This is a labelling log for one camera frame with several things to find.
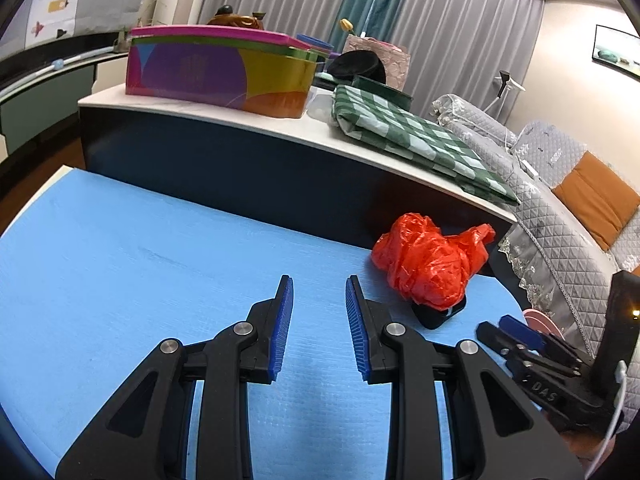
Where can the dark green tv cabinet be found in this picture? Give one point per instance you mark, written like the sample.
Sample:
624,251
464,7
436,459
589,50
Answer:
40,100

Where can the brown teapot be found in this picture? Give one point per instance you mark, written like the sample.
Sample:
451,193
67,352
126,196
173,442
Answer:
225,16

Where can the red plastic bag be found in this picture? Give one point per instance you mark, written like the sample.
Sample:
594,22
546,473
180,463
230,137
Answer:
428,267

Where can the green checked folded cloth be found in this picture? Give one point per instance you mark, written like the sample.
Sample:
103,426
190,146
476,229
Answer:
368,118

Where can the blue table mat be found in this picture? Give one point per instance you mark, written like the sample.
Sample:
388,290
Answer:
95,273

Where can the wall picture frame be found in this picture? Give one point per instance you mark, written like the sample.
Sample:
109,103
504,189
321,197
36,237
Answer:
617,49

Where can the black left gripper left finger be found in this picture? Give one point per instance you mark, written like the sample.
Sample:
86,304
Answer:
142,430

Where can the black hat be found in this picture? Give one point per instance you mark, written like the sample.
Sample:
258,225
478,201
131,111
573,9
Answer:
361,63

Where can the dark green tray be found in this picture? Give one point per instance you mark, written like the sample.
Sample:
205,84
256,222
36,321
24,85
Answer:
398,98

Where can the black small object under bag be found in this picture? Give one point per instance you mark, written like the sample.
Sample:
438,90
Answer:
432,318

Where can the pink patterned bag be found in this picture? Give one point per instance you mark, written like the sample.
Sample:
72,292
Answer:
396,60

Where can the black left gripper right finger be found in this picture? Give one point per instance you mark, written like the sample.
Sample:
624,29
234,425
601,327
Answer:
495,431

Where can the grey curtain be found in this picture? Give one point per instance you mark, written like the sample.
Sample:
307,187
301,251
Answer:
455,46

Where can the grey covered television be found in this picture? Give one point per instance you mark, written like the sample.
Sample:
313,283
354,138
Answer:
38,22

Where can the pink trash bin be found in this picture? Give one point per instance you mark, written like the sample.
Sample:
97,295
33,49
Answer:
537,320

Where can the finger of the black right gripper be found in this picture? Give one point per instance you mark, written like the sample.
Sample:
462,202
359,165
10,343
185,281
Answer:
549,346
549,384

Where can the colourful gift box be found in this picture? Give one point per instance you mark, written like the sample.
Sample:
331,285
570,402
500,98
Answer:
260,72

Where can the teal curtain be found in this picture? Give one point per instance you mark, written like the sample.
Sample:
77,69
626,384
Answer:
372,0

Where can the orange cushion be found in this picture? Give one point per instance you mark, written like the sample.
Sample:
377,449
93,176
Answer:
598,198

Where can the grey quilted sofa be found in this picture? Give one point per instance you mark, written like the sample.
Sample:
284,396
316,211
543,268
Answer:
563,271

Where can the dark blue side table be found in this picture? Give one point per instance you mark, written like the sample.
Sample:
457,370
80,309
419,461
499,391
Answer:
301,174

